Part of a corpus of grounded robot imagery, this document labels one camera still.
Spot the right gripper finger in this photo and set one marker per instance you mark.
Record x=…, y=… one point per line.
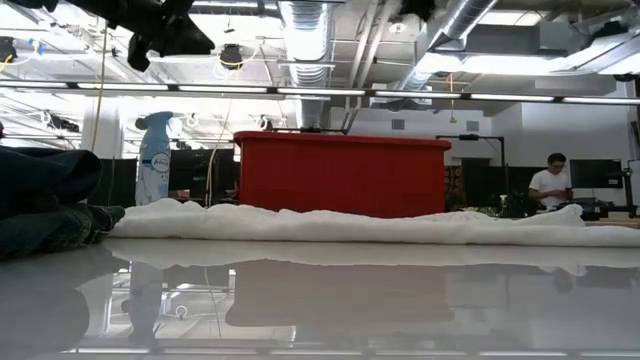
x=417, y=7

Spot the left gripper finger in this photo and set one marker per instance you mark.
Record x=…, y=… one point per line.
x=185, y=40
x=140, y=50

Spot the dark denim jeans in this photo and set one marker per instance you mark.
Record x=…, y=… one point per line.
x=40, y=200

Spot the white lace garment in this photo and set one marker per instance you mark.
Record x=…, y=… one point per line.
x=325, y=227

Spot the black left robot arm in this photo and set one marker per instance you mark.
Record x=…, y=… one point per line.
x=100, y=7

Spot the red plastic laundry bin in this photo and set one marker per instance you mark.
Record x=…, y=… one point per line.
x=345, y=175

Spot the black ceiling device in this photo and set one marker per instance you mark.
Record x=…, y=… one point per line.
x=7, y=49
x=231, y=56

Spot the light blue air freshener bottle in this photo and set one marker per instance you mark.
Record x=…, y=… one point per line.
x=154, y=160

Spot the black partition panel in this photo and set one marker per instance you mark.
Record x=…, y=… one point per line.
x=117, y=182

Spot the black pole stand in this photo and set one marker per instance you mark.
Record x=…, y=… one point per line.
x=501, y=165

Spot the brown patterned panel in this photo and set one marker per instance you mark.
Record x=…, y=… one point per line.
x=454, y=187

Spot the person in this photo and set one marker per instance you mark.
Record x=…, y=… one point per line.
x=550, y=187

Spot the black computer monitor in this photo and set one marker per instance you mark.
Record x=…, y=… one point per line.
x=595, y=173

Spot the black desk equipment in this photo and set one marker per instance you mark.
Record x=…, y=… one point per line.
x=595, y=207

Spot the ribbed silver ceiling duct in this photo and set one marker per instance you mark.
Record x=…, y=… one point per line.
x=307, y=50

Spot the ceiling light rail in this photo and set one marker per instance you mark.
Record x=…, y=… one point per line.
x=325, y=91

